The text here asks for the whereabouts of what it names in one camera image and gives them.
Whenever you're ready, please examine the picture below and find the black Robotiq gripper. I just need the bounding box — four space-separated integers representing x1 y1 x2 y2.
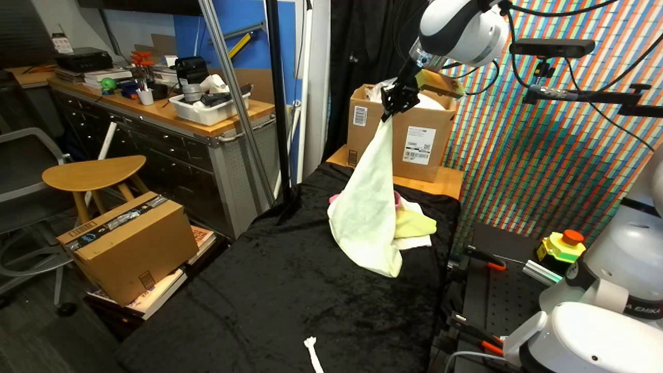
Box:
379 58 423 125

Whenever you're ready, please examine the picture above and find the pale cream cloth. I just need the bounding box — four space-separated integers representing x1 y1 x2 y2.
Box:
325 112 405 279

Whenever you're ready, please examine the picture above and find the bright yellow towel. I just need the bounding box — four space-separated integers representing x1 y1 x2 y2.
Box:
394 204 438 240

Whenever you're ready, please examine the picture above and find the cardboard box with white label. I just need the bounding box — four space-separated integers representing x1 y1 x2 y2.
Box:
346 80 459 183

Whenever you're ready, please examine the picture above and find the wooden board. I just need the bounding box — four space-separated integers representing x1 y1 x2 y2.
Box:
325 142 465 202

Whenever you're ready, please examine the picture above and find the black vertical pole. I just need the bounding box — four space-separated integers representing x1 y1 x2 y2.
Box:
265 0 303 223

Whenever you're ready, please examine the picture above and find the white towel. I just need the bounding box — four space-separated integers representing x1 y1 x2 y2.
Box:
395 234 432 253

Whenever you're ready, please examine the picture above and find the silver metal pole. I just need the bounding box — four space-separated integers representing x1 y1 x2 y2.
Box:
197 0 276 202

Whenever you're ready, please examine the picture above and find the multicolour patterned panel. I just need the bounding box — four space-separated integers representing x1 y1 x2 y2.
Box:
441 0 663 278

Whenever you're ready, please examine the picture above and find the white plastic bin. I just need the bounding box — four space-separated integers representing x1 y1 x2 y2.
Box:
167 89 252 129

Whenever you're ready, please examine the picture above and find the black desk device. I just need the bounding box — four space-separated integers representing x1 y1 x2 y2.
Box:
174 56 212 106

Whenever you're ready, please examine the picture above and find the black velvet table cloth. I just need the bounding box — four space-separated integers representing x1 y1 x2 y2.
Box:
113 162 463 373

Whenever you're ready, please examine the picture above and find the black perforated breadboard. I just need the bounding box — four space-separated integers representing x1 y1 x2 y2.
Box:
458 223 555 350

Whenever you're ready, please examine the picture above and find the yellow red emergency stop button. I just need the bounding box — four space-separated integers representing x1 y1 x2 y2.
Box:
536 228 589 267

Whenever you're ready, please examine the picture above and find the wooden top workbench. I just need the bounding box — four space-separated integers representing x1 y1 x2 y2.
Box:
7 64 277 240

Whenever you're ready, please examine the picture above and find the red flower ornament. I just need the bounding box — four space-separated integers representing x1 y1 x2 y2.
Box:
131 47 155 70

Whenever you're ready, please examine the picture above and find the white rod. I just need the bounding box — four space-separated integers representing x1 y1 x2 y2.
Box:
95 120 119 164

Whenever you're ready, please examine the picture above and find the cardboard box with black tape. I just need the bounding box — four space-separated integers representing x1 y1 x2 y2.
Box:
55 191 200 306

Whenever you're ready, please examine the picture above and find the wooden stool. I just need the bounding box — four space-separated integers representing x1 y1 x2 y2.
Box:
40 153 149 226

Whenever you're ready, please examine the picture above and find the black printer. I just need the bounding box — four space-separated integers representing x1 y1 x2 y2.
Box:
54 47 115 73

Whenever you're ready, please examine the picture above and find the grey swivel chair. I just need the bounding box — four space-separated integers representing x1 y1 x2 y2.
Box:
0 125 78 317

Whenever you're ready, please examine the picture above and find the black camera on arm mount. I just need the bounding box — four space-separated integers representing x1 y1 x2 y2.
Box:
508 37 597 60

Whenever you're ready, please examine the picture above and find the orange handled clamp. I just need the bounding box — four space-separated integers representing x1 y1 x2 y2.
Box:
447 329 505 359
461 247 510 273

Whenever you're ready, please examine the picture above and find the silver metal bracket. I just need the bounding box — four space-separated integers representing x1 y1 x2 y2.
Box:
520 257 566 286

